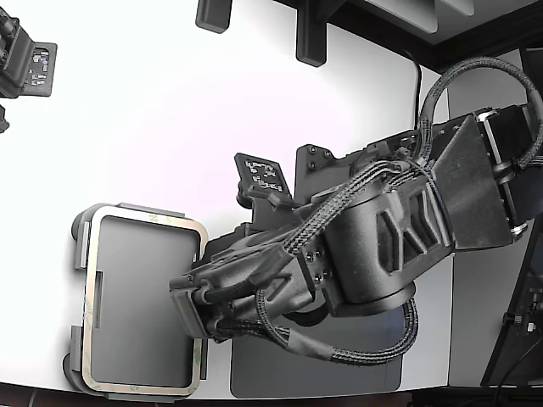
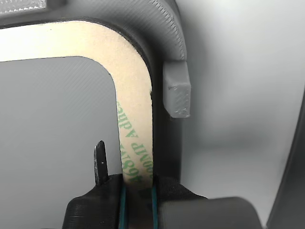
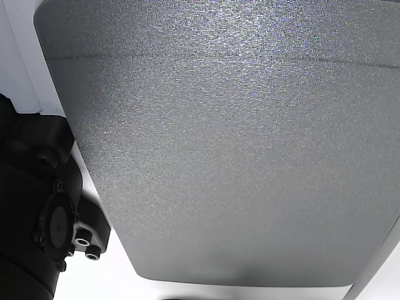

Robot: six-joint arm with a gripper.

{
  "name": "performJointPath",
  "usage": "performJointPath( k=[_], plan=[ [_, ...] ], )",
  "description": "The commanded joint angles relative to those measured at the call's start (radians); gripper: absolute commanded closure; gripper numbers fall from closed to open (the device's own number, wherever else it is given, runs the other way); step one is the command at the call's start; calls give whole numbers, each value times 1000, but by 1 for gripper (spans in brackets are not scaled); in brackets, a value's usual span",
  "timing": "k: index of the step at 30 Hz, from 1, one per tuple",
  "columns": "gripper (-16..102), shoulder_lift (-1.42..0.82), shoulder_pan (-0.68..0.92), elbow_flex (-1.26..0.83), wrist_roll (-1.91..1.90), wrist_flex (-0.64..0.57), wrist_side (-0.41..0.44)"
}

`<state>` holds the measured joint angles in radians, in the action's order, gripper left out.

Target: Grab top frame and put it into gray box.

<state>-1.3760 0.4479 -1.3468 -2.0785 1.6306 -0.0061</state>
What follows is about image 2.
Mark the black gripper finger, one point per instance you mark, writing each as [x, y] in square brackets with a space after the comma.
[190, 212]
[95, 207]

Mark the beige adhesive liner frame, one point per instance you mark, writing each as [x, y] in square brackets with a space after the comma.
[133, 95]

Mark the gray printed box tray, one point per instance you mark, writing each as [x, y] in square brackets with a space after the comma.
[174, 28]

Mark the dark gray flat mat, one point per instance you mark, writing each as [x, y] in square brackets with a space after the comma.
[290, 167]

